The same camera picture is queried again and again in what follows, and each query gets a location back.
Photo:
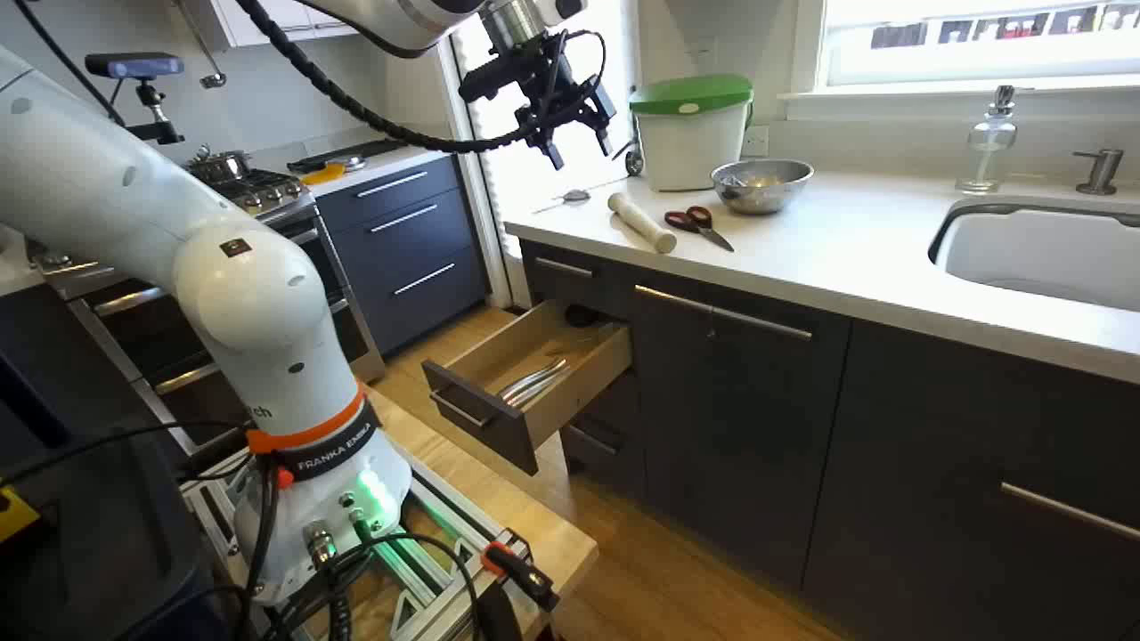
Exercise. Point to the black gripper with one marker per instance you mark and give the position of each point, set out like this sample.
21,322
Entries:
549,75

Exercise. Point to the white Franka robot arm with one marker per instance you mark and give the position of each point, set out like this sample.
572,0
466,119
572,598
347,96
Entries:
120,199

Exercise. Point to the blue drawer cabinet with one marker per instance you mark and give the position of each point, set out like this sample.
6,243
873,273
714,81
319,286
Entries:
412,255

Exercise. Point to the open wooden drawer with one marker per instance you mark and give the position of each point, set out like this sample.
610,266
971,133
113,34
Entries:
523,379

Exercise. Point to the bright glass door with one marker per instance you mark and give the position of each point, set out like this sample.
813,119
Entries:
505,199

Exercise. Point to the white bin with green lid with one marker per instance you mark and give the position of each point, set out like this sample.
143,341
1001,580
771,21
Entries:
688,137

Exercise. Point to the metal bowl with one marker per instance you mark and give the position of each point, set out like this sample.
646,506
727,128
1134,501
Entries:
764,188

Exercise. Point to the metal cylinder utensil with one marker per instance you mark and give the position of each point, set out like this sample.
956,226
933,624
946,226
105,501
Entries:
535,382

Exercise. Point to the yellow cloth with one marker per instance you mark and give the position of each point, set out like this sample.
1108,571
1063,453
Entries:
321,176

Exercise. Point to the steel kitchen stove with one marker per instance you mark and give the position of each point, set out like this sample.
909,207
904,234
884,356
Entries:
269,190

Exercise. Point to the steel cooking pot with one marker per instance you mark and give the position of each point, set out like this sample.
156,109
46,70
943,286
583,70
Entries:
221,165

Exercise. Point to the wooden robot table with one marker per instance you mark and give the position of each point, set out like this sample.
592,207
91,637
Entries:
523,512

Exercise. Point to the dark lower kitchen cabinet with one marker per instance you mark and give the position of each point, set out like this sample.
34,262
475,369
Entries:
833,440

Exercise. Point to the bright kitchen window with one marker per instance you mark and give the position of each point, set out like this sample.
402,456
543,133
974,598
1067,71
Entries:
974,39

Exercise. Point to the clear soap bottle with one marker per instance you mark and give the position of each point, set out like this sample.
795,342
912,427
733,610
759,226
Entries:
990,144

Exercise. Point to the orange black clamp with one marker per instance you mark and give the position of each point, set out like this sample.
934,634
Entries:
523,571

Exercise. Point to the white kitchen sink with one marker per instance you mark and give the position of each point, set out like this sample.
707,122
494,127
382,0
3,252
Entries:
1045,255

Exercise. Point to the metal kitchen faucet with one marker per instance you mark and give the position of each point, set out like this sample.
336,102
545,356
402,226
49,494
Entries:
1104,173

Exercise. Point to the black box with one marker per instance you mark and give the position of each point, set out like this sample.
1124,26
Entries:
84,537

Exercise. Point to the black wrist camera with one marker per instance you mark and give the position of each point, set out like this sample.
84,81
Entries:
494,81

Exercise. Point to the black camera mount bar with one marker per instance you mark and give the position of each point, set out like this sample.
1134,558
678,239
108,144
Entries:
156,128

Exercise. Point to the black camera on tripod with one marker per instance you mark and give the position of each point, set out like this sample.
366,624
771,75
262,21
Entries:
130,64

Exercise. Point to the aluminium base frame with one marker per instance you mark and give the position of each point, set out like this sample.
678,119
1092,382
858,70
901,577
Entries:
433,558

